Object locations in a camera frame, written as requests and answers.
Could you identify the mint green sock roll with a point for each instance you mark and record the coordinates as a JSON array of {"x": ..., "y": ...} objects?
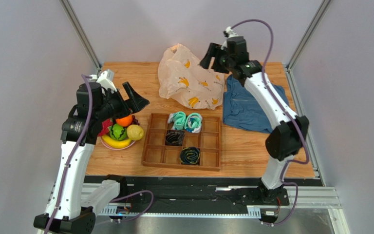
[{"x": 178, "y": 119}]

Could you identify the blue cloth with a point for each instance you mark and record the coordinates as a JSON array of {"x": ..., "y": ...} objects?
[{"x": 241, "y": 110}]

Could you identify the banana print plastic bag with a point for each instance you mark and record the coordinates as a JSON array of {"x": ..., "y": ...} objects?
[{"x": 182, "y": 79}]

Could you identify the yellow banana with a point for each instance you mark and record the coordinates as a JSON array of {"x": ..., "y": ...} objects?
[{"x": 117, "y": 142}]

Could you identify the wooden divided tray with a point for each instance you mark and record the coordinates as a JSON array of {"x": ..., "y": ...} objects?
[{"x": 209, "y": 141}]

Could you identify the black yellow blue sock roll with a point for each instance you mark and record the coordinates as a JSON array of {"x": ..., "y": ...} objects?
[{"x": 190, "y": 156}]

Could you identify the pink plate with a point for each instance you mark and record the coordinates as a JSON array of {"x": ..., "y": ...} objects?
[{"x": 122, "y": 147}]

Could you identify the yellow lemon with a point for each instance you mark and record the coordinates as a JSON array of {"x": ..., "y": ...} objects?
[{"x": 135, "y": 132}]

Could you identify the left aluminium frame post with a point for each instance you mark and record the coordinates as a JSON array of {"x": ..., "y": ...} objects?
[{"x": 73, "y": 18}]

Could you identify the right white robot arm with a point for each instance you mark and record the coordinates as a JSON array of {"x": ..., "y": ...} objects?
[{"x": 289, "y": 130}]

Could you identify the right aluminium frame post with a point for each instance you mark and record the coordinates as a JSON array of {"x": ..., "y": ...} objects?
[{"x": 320, "y": 13}]

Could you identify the red dragon fruit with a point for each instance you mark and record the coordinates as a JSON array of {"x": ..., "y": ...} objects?
[{"x": 106, "y": 127}]

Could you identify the black patterned sock roll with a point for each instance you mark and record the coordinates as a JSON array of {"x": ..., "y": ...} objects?
[{"x": 174, "y": 137}]

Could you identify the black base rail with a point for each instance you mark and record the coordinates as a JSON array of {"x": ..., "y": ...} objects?
[{"x": 192, "y": 195}]

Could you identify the small green watermelon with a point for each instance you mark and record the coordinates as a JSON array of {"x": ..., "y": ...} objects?
[{"x": 118, "y": 132}]

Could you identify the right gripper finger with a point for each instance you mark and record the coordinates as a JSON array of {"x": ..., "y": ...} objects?
[
  {"x": 219, "y": 63},
  {"x": 212, "y": 52}
]

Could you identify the orange fruit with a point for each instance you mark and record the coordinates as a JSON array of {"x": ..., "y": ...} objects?
[{"x": 125, "y": 121}]

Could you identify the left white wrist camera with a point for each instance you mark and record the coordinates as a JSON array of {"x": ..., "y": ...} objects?
[{"x": 105, "y": 79}]

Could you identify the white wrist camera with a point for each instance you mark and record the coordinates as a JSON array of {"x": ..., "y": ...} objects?
[
  {"x": 105, "y": 79},
  {"x": 228, "y": 33}
]

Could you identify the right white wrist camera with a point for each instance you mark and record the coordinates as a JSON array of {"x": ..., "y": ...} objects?
[{"x": 228, "y": 33}]

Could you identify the teal blue white sock roll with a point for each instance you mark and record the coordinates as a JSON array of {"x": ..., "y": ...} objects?
[{"x": 193, "y": 123}]

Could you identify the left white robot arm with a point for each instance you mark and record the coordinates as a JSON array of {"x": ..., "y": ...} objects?
[{"x": 67, "y": 212}]

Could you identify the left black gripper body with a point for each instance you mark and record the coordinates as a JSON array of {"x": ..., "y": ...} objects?
[{"x": 112, "y": 102}]

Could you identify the dark red grape bunch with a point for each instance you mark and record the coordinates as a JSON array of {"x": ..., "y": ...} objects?
[{"x": 135, "y": 121}]

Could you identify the aluminium frame post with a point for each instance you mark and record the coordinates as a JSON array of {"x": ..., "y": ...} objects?
[
  {"x": 320, "y": 13},
  {"x": 73, "y": 18}
]

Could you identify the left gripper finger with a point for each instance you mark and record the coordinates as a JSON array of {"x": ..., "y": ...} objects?
[
  {"x": 135, "y": 102},
  {"x": 122, "y": 112}
]

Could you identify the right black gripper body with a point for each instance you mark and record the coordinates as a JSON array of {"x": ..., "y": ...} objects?
[{"x": 221, "y": 57}]

